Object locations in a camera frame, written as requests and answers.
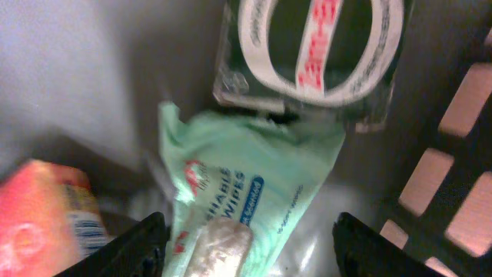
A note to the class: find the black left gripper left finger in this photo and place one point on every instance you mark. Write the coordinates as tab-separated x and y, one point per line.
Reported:
139	252

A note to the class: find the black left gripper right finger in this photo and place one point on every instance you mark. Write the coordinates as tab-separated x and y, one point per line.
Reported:
361	252

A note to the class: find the orange snack packet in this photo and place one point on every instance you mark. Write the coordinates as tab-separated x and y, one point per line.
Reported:
50	220

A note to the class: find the green wipes pack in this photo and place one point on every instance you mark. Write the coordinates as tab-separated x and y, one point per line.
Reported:
242	185

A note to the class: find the grey plastic mesh basket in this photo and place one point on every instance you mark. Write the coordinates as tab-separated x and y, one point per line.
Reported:
81	80

